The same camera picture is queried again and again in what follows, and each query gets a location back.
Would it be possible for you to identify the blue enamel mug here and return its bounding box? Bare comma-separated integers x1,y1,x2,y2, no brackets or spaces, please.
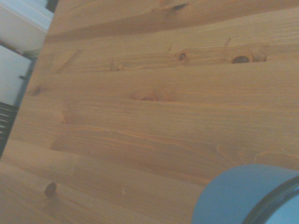
191,163,299,224

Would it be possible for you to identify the black slatted object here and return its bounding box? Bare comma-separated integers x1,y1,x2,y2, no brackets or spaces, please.
0,101,19,159

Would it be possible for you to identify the white cabinet panel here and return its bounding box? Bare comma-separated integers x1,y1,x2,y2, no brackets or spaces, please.
0,44,33,107

